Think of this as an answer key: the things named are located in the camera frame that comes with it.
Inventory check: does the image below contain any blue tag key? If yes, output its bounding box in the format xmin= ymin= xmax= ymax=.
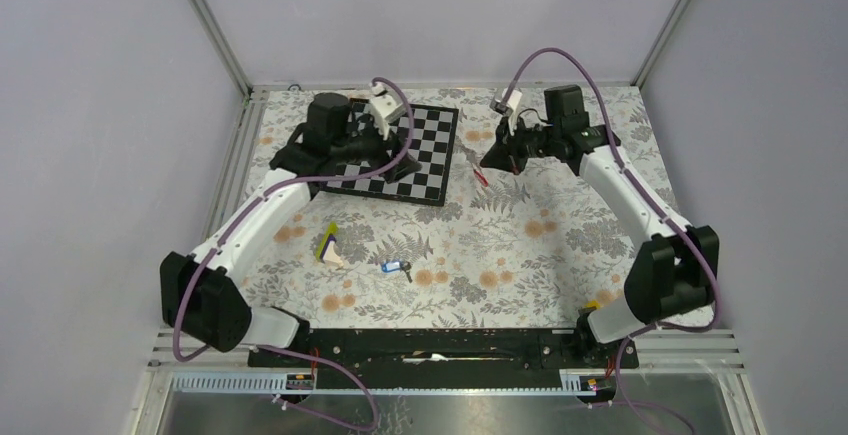
xmin=380 ymin=260 xmax=413 ymax=283

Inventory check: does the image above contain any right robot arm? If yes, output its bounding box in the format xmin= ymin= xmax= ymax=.
xmin=480 ymin=85 xmax=719 ymax=367

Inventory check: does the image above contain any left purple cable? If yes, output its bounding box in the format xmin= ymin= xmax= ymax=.
xmin=172 ymin=76 xmax=417 ymax=433

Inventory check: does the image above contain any black grey chessboard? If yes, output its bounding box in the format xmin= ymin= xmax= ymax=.
xmin=317 ymin=97 xmax=460 ymax=208

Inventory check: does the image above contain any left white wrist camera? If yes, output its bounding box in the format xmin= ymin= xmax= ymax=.
xmin=368 ymin=81 xmax=406 ymax=140

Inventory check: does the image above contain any grey perforated cable tray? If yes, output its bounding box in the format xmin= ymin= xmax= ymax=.
xmin=172 ymin=366 xmax=614 ymax=397

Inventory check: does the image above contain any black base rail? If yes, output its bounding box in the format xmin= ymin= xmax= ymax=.
xmin=248 ymin=328 xmax=619 ymax=381

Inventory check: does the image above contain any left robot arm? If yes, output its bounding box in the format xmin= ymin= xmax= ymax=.
xmin=160 ymin=78 xmax=415 ymax=366

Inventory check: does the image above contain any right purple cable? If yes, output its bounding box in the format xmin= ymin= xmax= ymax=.
xmin=506 ymin=47 xmax=723 ymax=435

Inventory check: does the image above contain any purple cable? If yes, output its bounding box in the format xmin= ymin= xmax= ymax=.
xmin=506 ymin=47 xmax=723 ymax=435
xmin=172 ymin=76 xmax=417 ymax=433

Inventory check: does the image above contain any red tag keyring bundle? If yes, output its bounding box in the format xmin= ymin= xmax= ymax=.
xmin=465 ymin=149 xmax=489 ymax=187

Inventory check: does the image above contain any toy brick stack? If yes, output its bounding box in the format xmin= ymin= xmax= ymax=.
xmin=315 ymin=222 xmax=346 ymax=269

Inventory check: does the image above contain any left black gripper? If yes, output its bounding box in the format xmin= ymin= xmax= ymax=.
xmin=331 ymin=114 xmax=421 ymax=182

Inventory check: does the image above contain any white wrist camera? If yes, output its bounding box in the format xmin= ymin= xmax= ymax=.
xmin=489 ymin=88 xmax=523 ymax=122
xmin=368 ymin=81 xmax=406 ymax=140

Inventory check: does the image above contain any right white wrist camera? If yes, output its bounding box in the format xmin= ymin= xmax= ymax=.
xmin=489 ymin=88 xmax=523 ymax=122

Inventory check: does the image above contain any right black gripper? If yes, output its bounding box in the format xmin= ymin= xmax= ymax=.
xmin=480 ymin=113 xmax=560 ymax=177

